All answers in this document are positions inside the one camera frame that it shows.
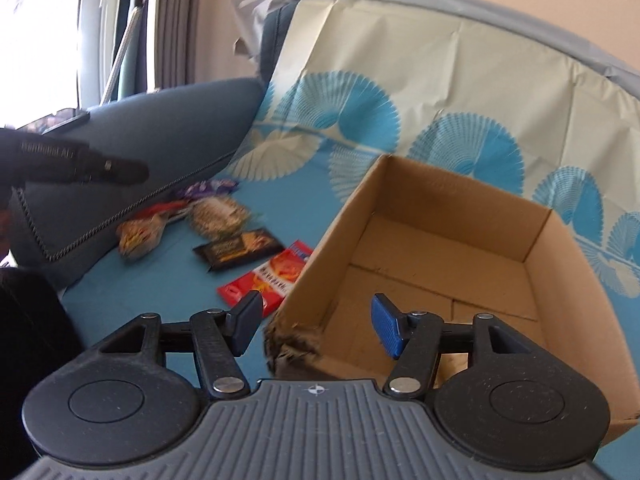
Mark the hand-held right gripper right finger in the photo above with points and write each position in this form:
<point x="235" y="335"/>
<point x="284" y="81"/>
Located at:
<point x="386" y="324"/>

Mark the red gold stick packet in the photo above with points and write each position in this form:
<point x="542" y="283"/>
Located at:
<point x="172" y="210"/>

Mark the blue white printed bedsheet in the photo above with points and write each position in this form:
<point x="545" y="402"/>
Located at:
<point x="410" y="110"/>

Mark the brown cardboard box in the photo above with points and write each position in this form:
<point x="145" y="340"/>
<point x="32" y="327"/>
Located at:
<point x="440" y="265"/>

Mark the black snack packet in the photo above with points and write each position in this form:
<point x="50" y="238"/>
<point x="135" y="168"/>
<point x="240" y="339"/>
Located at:
<point x="237" y="250"/>

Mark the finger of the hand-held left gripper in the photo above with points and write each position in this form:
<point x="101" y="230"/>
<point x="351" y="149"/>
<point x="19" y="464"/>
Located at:
<point x="125" y="171"/>

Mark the window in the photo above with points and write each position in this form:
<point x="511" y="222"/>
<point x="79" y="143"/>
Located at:
<point x="40" y="30"/>

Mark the clear packet of beige snacks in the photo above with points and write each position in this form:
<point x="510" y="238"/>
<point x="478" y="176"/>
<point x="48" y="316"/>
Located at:
<point x="217" y="216"/>

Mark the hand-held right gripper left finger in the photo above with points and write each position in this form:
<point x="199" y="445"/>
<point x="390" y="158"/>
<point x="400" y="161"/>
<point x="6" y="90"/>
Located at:
<point x="246" y="321"/>

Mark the blue grey cushion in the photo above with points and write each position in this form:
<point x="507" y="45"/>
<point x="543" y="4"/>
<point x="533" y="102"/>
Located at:
<point x="150" y="145"/>

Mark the purple candy packet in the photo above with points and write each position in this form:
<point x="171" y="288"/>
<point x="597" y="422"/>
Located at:
<point x="210" y="189"/>

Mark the yellow red snack packet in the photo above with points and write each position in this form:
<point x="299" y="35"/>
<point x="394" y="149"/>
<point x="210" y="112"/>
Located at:
<point x="142" y="234"/>

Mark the grey curtain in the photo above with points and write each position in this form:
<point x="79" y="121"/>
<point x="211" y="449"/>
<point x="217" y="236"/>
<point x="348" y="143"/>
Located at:
<point x="172" y="20"/>

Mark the metal pole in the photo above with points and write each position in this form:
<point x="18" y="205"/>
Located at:
<point x="125" y="45"/>

